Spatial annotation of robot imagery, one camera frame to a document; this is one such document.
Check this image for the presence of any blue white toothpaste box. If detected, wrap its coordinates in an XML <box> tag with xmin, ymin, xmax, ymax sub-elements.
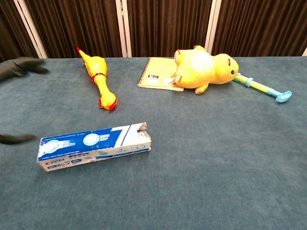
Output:
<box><xmin>36</xmin><ymin>121</ymin><xmax>152</xmax><ymax>172</ymax></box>

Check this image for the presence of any dark brown curtain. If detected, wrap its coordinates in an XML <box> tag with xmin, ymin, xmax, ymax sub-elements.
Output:
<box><xmin>0</xmin><ymin>0</ymin><xmax>307</xmax><ymax>63</ymax></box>

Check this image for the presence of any yellow rubber chicken toy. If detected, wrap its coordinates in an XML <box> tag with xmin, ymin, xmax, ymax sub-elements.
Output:
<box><xmin>76</xmin><ymin>46</ymin><xmax>118</xmax><ymax>111</ymax></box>

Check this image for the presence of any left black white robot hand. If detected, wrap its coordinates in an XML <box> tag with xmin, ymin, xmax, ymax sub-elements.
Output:
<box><xmin>0</xmin><ymin>57</ymin><xmax>50</xmax><ymax>145</ymax></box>

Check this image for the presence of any yellow plush toy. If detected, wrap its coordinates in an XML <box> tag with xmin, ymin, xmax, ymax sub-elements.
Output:
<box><xmin>174</xmin><ymin>44</ymin><xmax>240</xmax><ymax>94</ymax></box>

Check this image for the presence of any yellow spiral notebook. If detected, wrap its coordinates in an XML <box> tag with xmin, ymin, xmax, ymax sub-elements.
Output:
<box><xmin>137</xmin><ymin>57</ymin><xmax>185</xmax><ymax>92</ymax></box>

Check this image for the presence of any light blue stick tool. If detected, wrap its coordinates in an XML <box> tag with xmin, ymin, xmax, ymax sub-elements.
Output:
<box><xmin>234</xmin><ymin>74</ymin><xmax>293</xmax><ymax>104</ymax></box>

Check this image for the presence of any blue table cloth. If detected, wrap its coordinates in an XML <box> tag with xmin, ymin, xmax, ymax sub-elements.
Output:
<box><xmin>0</xmin><ymin>56</ymin><xmax>307</xmax><ymax>230</ymax></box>

